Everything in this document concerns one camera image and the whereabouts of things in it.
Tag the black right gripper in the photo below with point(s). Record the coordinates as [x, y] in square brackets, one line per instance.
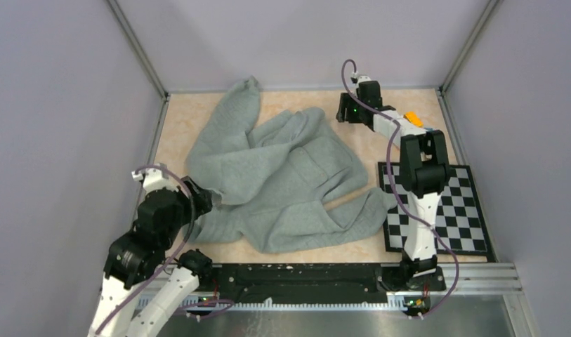
[343, 114]

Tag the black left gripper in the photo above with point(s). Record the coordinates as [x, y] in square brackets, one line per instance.
[201, 201]

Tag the grey zip-up jacket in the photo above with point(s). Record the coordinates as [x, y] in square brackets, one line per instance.
[288, 184]

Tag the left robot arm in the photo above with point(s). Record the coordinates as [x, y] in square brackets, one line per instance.
[137, 257]

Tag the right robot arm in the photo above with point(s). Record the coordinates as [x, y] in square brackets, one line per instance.
[424, 171]

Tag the yellow red toy block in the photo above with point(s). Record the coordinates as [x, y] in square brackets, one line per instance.
[412, 118]

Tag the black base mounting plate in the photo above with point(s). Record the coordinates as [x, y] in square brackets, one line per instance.
[315, 283]

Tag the black white checkerboard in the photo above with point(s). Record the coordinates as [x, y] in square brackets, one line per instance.
[459, 219]

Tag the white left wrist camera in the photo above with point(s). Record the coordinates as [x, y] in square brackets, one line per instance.
[152, 179]

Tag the white cable duct strip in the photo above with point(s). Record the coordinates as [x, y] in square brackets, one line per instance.
[394, 304]

